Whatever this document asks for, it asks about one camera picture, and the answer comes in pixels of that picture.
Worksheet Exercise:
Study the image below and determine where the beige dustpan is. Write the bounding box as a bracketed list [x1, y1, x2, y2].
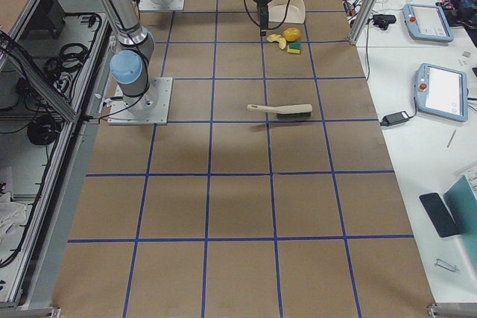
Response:
[268, 0, 306, 24]

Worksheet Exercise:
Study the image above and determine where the yellow toy potato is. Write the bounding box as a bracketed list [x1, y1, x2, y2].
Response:
[282, 27, 301, 42]

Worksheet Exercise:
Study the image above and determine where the toy croissant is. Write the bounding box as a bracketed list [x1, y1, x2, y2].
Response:
[266, 34, 287, 50]

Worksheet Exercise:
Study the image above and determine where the green yellow sponge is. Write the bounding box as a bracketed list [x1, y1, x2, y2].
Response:
[287, 42, 301, 54]

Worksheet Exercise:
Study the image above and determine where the beige hand brush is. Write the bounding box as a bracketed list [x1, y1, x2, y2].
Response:
[247, 104, 313, 120]

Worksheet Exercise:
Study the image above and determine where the black webcam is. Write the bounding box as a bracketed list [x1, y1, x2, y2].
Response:
[372, 14, 397, 31]

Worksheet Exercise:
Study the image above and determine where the far teach pendant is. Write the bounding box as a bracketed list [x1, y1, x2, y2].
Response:
[402, 4, 454, 42]

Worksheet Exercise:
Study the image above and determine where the teach pendant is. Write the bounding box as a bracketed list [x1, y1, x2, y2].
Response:
[402, 4, 454, 42]
[414, 63, 468, 122]

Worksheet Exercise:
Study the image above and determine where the black power adapter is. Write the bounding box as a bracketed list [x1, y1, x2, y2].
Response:
[380, 111, 411, 127]

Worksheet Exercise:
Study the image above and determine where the near teach pendant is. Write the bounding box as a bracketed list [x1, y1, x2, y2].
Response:
[414, 63, 468, 122]

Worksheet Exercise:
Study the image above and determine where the teal notebook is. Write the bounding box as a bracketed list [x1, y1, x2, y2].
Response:
[444, 177, 476, 235]

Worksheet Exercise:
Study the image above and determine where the black smartphone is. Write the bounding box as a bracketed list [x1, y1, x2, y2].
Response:
[419, 193, 459, 238]

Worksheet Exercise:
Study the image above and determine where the white crumpled cloth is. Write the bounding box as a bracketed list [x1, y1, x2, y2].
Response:
[1, 191, 27, 239]

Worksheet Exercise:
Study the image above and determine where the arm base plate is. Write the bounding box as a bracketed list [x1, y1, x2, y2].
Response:
[107, 77, 173, 125]
[139, 0, 185, 13]

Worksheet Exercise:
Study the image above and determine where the aluminium frame post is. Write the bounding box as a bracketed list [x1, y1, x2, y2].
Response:
[349, 0, 395, 45]

